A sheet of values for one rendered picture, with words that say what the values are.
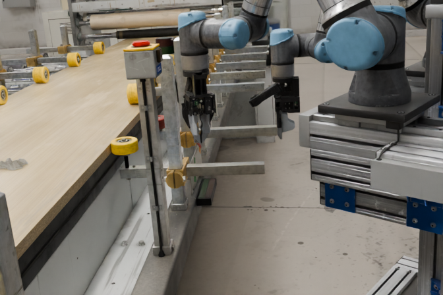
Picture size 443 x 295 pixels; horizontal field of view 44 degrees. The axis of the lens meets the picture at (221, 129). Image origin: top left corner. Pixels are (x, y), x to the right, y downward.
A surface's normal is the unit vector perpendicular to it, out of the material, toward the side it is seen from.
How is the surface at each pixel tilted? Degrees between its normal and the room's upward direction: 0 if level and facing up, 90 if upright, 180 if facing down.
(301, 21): 90
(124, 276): 0
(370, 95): 72
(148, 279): 0
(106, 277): 0
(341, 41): 97
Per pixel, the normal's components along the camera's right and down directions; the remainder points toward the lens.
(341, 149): -0.64, 0.25
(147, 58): -0.09, 0.28
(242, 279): -0.07, -0.96
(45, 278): 0.99, -0.04
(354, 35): -0.48, 0.38
